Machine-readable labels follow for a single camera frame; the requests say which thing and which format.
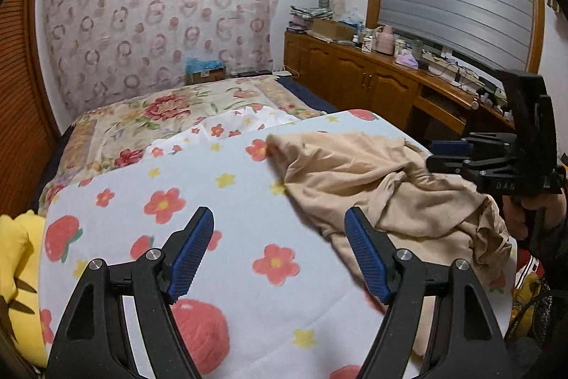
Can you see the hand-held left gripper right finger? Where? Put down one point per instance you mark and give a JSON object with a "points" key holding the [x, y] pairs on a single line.
{"points": [[366, 254]]}

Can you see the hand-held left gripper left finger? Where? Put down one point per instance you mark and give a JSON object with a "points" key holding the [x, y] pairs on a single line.
{"points": [[191, 254]]}

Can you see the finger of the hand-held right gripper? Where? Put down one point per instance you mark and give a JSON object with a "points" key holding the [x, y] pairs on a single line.
{"points": [[450, 148], [448, 165]]}

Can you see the beige printed t-shirt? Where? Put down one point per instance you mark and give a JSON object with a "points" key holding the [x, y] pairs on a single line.
{"points": [[355, 174]]}

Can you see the person's right hand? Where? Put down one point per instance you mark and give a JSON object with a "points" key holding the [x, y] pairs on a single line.
{"points": [[514, 219]]}

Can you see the strawberry flower print blanket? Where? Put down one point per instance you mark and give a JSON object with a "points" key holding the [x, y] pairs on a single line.
{"points": [[248, 201]]}

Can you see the purple tissue pack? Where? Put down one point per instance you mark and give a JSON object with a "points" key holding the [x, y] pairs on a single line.
{"points": [[407, 61]]}

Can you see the wooden cabinet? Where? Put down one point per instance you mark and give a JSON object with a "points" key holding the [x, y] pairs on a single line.
{"points": [[355, 72]]}

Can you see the pink jug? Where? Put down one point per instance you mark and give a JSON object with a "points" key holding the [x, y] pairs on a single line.
{"points": [[385, 40]]}

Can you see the yellow red printed cloth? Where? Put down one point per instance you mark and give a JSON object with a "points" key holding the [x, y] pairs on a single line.
{"points": [[528, 290]]}

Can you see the floral quilt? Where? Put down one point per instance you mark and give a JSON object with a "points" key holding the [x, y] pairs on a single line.
{"points": [[146, 112]]}

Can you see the open cardboard box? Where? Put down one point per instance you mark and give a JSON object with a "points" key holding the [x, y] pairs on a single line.
{"points": [[333, 30]]}

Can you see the yellow plush toy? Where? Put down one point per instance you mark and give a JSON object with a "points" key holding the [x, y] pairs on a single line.
{"points": [[17, 272]]}

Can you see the cardboard box with blue filling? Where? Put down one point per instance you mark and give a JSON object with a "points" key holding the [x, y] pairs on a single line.
{"points": [[206, 72]]}

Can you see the stack of folded cloths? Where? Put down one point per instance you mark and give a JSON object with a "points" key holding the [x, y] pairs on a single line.
{"points": [[310, 17]]}

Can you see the dark cloth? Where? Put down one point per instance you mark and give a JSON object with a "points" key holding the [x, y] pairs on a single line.
{"points": [[546, 339]]}

